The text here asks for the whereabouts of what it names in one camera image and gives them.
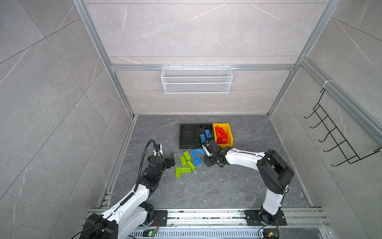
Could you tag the black bin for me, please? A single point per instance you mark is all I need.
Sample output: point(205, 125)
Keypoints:
point(201, 130)
point(187, 136)

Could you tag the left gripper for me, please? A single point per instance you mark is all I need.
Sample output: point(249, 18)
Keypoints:
point(169, 164)

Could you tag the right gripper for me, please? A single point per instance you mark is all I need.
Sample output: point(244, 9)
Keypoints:
point(206, 158)

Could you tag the green lego brick side-lying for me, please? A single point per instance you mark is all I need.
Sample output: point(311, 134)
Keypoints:
point(191, 165)

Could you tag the red lego brick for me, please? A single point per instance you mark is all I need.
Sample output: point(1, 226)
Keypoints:
point(221, 135)

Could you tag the black wire hook rack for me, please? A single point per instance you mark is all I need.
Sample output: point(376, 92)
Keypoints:
point(336, 135)

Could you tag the middle black bin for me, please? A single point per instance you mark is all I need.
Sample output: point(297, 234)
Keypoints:
point(201, 130)

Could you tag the green lego brick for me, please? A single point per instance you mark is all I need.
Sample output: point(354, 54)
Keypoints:
point(178, 172)
point(183, 161)
point(187, 156)

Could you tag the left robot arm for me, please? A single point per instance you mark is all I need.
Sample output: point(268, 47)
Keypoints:
point(132, 210)

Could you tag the white wire basket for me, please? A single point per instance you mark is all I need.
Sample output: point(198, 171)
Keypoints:
point(196, 80)

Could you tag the left black bin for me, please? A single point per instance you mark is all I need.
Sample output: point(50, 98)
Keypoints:
point(187, 136)

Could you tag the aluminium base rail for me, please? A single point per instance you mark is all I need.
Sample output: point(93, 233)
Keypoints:
point(212, 223)

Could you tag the green lego brick horizontal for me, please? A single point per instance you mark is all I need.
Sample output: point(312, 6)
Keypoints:
point(185, 170)

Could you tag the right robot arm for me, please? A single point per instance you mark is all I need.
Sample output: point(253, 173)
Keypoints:
point(274, 170)

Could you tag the blue lego brick top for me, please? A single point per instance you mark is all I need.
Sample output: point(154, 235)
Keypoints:
point(201, 151)

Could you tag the blue lego brick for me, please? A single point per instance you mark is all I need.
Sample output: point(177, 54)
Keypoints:
point(203, 138)
point(208, 134)
point(201, 151)
point(197, 162)
point(194, 154)

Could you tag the yellow bin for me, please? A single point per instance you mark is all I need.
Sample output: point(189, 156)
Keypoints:
point(227, 129)

